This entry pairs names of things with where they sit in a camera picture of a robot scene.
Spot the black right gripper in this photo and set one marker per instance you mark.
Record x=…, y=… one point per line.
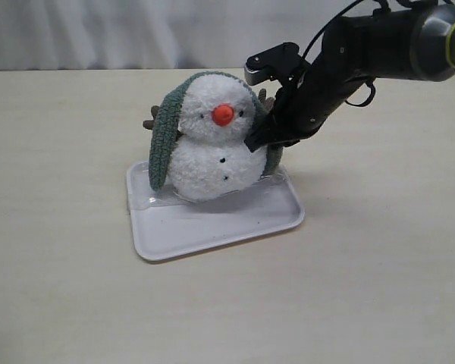
x=300, y=112

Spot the white plush snowman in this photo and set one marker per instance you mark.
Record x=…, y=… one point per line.
x=212, y=151

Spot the green knitted scarf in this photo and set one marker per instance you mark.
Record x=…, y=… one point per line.
x=167, y=136

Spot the white plastic tray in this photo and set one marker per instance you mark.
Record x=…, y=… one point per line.
x=169, y=232

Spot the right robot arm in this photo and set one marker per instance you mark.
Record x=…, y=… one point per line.
x=415, y=43

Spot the white curtain backdrop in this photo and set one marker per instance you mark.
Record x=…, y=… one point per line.
x=54, y=35

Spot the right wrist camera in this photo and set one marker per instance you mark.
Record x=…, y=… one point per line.
x=282, y=63

